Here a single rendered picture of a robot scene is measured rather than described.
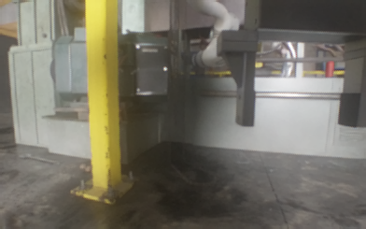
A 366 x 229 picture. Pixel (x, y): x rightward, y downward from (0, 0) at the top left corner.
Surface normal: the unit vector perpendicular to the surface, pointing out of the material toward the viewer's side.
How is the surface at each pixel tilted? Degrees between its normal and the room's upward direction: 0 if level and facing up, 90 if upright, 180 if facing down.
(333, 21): 90
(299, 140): 90
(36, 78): 90
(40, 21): 90
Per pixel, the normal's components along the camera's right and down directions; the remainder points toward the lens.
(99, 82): -0.27, 0.11
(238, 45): -0.01, 0.12
